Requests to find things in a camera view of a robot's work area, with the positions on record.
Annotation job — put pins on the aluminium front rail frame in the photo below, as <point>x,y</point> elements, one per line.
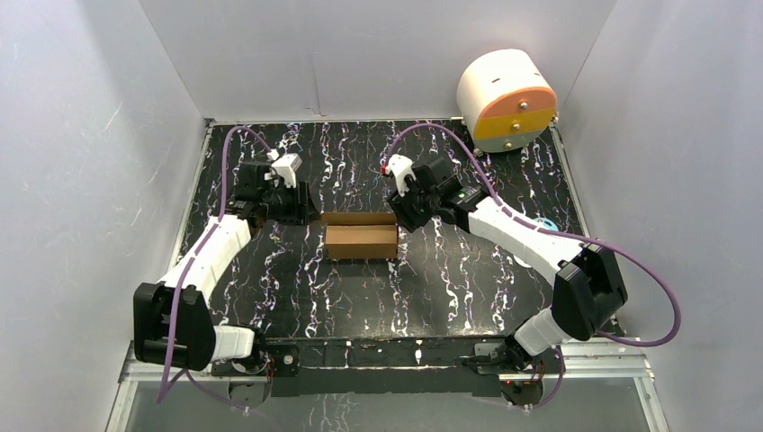
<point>592,386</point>

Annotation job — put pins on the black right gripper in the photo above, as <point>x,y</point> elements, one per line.
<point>403,214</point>

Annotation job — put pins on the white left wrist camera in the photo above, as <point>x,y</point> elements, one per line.
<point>283,170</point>

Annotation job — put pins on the brown cardboard box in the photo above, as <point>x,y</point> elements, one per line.
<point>361,235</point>

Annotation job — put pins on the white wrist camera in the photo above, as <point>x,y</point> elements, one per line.
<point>400,169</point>
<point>283,170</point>

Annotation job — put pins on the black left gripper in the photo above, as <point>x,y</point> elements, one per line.
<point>296,202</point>

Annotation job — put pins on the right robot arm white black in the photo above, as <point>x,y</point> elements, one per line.
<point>587,284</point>

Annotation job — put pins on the small blue white packet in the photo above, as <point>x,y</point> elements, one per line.
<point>545,224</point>

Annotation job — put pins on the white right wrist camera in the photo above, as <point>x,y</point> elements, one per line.
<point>400,169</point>

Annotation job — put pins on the white cylinder orange yellow face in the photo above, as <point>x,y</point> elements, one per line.
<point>504,100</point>

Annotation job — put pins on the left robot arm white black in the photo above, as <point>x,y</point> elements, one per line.
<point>171,318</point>

